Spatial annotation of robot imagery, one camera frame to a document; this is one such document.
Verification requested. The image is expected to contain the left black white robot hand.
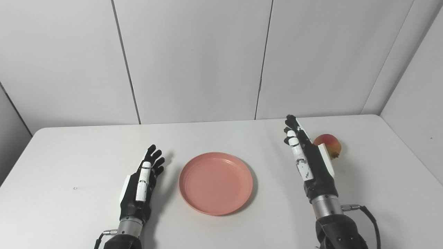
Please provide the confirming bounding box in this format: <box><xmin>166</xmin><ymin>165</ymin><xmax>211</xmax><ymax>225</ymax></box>
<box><xmin>119</xmin><ymin>144</ymin><xmax>166</xmax><ymax>225</ymax></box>

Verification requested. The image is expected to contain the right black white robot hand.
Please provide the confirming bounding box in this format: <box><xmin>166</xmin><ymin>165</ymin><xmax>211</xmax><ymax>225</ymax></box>
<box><xmin>283</xmin><ymin>114</ymin><xmax>339</xmax><ymax>203</ymax></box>

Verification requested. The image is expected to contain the red yellow pomegranate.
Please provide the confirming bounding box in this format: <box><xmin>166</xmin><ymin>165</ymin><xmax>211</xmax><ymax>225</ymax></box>
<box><xmin>313</xmin><ymin>134</ymin><xmax>342</xmax><ymax>159</ymax></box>

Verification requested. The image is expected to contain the pink round plate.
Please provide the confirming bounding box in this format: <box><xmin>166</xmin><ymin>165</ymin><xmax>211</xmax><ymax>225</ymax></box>
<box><xmin>179</xmin><ymin>152</ymin><xmax>254</xmax><ymax>216</ymax></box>

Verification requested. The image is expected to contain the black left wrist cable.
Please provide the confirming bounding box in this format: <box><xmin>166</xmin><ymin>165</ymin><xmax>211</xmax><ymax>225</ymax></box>
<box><xmin>94</xmin><ymin>229</ymin><xmax>118</xmax><ymax>249</ymax></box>

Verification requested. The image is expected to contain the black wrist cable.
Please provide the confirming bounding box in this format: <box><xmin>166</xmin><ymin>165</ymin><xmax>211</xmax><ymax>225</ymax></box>
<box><xmin>341</xmin><ymin>204</ymin><xmax>382</xmax><ymax>249</ymax></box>
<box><xmin>94</xmin><ymin>229</ymin><xmax>118</xmax><ymax>249</ymax></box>

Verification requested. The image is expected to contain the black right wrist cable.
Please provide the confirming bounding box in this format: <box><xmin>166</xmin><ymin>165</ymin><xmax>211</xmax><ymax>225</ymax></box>
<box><xmin>341</xmin><ymin>204</ymin><xmax>382</xmax><ymax>249</ymax></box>

